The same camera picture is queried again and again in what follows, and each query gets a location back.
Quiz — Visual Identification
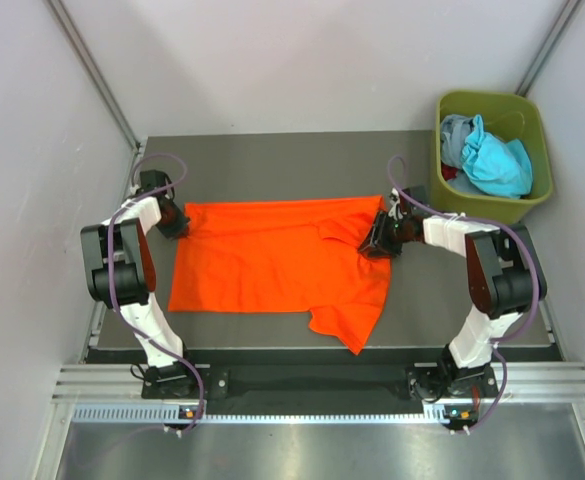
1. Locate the grey slotted cable duct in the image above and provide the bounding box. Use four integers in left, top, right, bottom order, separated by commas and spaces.
72, 404, 471, 426

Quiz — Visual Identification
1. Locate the red garment in bin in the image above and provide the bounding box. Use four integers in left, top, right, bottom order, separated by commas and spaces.
441, 163, 465, 182

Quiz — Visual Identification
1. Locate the orange t shirt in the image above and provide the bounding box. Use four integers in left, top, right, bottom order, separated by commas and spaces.
168, 195, 392, 355

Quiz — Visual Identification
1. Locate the grey blue t shirt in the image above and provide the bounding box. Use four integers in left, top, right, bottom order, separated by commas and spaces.
440, 114, 473, 169

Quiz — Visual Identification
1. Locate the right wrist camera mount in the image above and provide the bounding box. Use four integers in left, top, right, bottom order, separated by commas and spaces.
389, 186, 430, 220

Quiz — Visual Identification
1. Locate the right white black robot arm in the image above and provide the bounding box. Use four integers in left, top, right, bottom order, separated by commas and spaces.
358, 210, 547, 403

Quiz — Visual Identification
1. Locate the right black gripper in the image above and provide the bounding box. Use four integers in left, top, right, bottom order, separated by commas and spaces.
358, 210, 410, 259

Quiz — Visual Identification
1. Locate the olive green plastic bin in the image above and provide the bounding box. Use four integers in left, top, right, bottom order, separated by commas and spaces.
429, 90, 554, 224

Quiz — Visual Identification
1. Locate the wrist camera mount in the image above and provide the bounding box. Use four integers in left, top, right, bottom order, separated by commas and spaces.
389, 186, 430, 220
129, 170, 172, 198

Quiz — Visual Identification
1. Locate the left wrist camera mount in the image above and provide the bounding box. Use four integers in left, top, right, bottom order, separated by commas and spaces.
129, 170, 172, 198

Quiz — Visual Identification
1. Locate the light blue t shirt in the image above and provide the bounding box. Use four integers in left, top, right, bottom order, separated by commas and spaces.
460, 115, 533, 199

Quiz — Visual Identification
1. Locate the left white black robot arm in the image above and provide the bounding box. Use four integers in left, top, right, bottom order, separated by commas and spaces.
80, 197, 203, 399

